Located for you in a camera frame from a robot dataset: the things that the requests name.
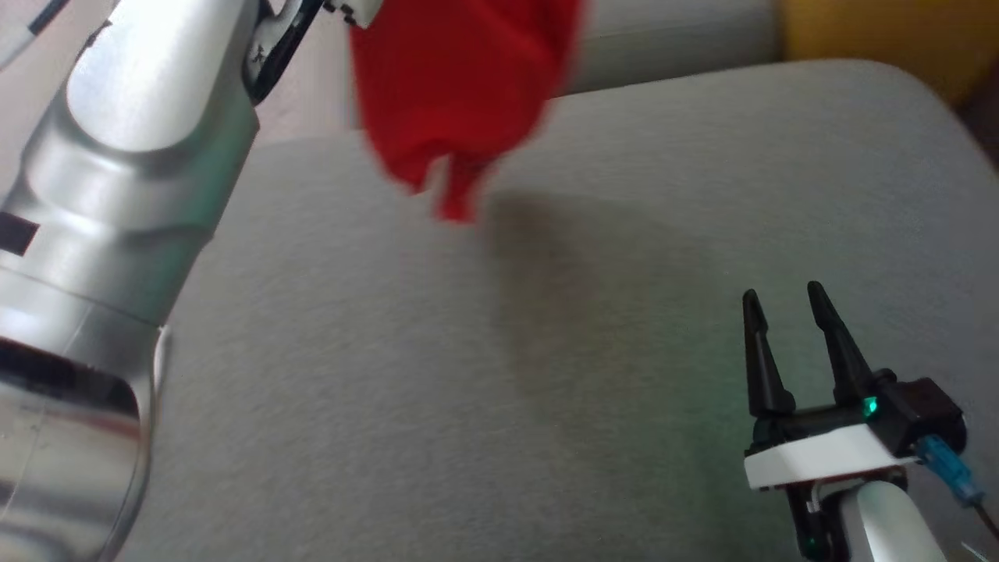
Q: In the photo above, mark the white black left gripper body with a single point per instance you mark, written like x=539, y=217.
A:
x=360, y=11

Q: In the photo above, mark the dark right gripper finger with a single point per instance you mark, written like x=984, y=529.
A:
x=844, y=359
x=763, y=359

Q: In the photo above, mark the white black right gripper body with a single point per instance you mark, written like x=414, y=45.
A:
x=819, y=457

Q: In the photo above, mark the red garment with white band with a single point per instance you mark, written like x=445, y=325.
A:
x=460, y=86

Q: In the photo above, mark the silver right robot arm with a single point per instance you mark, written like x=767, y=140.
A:
x=890, y=523

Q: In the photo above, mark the yellow sofa backrest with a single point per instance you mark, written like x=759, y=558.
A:
x=897, y=39

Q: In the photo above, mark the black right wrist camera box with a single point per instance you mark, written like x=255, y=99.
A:
x=925, y=414

